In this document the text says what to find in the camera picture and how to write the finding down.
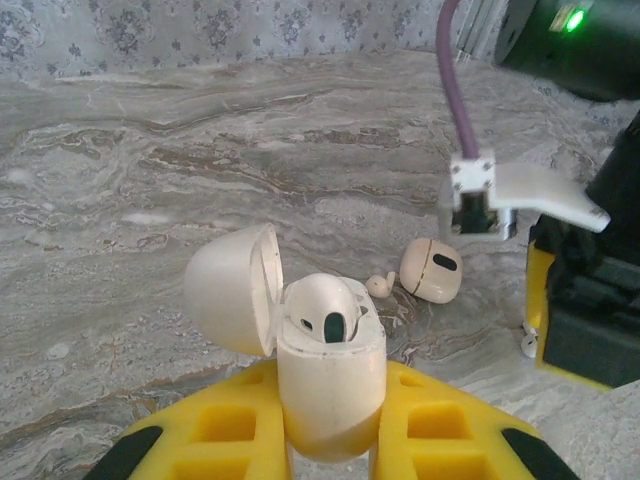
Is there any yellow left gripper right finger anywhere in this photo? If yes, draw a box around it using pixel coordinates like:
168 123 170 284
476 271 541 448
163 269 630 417
369 360 579 480

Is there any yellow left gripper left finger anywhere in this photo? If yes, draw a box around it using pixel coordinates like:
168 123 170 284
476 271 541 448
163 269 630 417
88 358 294 480

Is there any white wireless earbud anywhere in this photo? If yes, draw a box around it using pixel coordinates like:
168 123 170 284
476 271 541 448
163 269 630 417
518 322 540 359
287 273 364 346

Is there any cream charging case gold line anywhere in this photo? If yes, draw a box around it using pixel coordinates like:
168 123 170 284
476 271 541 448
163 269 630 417
398 237 464 305

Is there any plain white charging case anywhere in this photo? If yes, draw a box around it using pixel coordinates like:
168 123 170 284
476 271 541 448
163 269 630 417
183 223 387 462

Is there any cream wireless earbud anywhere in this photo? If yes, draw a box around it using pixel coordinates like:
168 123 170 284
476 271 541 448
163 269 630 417
364 272 398 300

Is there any aluminium frame post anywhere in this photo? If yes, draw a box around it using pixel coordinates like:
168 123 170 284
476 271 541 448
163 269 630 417
457 0 501 65

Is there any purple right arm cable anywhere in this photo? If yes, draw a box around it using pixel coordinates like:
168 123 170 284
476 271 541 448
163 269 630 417
436 0 482 162

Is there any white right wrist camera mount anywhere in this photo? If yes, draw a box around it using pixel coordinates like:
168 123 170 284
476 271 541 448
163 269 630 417
492 162 612 234

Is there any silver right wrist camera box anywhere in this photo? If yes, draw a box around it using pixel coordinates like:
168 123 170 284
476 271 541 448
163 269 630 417
439 148 519 242

